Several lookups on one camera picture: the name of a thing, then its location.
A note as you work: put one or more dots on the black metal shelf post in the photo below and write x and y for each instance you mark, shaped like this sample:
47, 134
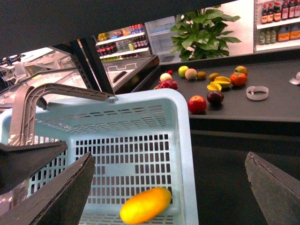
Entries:
86, 59

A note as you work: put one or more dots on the pink dragon fruit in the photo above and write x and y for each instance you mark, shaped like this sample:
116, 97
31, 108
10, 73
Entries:
167, 84

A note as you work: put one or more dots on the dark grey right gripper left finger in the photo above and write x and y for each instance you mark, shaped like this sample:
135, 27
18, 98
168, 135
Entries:
59, 202

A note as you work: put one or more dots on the glass door fridge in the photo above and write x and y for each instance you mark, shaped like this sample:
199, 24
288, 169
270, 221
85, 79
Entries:
159, 35

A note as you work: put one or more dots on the orange persimmon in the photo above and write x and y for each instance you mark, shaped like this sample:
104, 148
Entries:
238, 79

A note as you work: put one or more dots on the white drinks shelf left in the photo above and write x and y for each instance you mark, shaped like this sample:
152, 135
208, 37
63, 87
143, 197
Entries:
126, 43

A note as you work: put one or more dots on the light blue plastic basket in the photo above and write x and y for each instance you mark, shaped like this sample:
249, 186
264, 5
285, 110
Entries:
138, 141

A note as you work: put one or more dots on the green apple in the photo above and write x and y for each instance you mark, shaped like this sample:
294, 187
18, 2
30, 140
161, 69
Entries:
182, 71

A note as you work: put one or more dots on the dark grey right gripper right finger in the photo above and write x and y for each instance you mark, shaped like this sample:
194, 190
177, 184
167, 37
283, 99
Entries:
276, 192

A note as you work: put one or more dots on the grey basket handle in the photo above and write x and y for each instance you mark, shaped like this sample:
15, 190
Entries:
27, 98

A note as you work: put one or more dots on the white round onion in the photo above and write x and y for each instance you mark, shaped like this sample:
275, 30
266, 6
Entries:
165, 77

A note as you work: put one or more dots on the black raised fruit tray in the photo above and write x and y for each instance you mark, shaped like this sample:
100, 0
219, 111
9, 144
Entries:
267, 104

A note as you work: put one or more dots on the red apple on shelf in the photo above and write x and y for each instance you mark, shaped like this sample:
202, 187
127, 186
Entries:
197, 105

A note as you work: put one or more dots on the pale pink peach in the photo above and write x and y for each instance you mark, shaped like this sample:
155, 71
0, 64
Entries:
190, 74

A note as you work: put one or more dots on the black chest freezer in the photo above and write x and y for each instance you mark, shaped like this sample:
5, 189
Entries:
126, 75

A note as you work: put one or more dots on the brown kiwi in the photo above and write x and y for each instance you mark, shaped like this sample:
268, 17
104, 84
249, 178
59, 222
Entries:
201, 75
212, 76

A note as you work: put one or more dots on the dark purple plum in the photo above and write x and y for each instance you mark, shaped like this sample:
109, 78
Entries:
215, 97

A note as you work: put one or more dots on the red yellow mango apple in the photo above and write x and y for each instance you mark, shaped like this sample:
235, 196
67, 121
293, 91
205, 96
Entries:
241, 69

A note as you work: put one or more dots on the yellow starfruit centre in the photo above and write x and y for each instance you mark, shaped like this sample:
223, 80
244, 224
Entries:
223, 81

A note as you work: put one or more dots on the yellow mango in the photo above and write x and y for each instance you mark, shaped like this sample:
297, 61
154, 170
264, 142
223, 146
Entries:
145, 206

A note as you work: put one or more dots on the yellow starfruit slice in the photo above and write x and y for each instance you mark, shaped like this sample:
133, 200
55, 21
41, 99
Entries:
212, 86

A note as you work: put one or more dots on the green potted plant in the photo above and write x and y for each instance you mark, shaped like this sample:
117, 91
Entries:
202, 34

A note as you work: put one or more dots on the white bottle shelf right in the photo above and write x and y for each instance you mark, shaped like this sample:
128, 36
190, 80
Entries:
276, 25

